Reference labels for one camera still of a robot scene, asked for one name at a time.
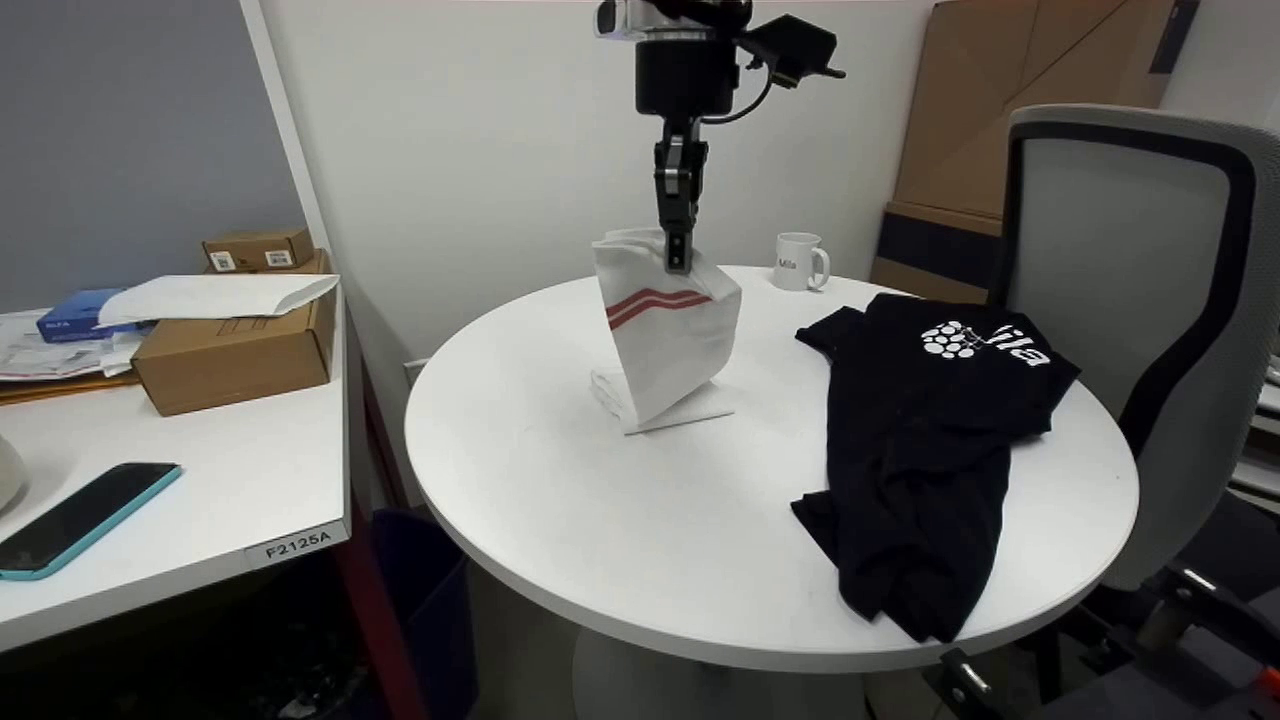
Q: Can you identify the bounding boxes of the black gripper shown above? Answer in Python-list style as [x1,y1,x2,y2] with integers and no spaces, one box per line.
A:
[637,35,738,273]

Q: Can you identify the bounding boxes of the white towel with red stripes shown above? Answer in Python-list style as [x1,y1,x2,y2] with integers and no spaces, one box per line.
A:
[594,234,741,438]

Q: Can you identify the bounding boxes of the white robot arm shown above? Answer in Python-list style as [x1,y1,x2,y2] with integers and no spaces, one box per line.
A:
[597,0,753,277]

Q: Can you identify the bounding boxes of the white mug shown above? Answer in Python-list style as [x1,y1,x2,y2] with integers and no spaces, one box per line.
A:
[773,234,834,291]

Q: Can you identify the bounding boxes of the black t-shirt with white print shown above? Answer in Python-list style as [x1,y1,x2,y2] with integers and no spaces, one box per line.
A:
[792,297,1080,641]

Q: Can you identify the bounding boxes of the leaning brown cardboard sheets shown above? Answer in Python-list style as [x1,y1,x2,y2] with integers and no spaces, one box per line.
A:
[867,0,1204,308]

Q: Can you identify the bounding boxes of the white round table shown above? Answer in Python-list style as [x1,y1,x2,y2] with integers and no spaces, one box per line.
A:
[400,260,1144,720]

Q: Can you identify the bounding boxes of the small cardboard box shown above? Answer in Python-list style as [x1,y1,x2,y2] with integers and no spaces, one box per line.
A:
[206,227,317,273]

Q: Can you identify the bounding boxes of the grey mesh office chair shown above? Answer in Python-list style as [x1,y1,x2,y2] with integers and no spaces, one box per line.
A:
[991,106,1280,720]

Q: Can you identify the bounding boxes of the white envelope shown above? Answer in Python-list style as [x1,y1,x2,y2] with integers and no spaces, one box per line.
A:
[97,273,335,330]

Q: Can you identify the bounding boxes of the white office desk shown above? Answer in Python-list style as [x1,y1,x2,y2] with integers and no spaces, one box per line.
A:
[0,319,352,651]

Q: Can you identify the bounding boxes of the flat cardboard box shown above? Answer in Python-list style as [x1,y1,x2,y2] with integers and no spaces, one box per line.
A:
[133,297,335,418]

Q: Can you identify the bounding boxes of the grey desk partition panel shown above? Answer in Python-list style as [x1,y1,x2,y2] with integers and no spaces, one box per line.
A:
[0,0,303,308]

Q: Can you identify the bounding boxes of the blue box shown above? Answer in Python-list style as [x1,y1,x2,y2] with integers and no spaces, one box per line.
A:
[37,290,114,345]

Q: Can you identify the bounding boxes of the smartphone with teal case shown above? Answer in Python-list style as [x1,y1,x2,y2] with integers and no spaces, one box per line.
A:
[0,461,186,581]

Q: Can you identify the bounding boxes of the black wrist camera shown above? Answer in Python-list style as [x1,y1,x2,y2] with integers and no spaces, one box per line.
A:
[753,17,841,88]

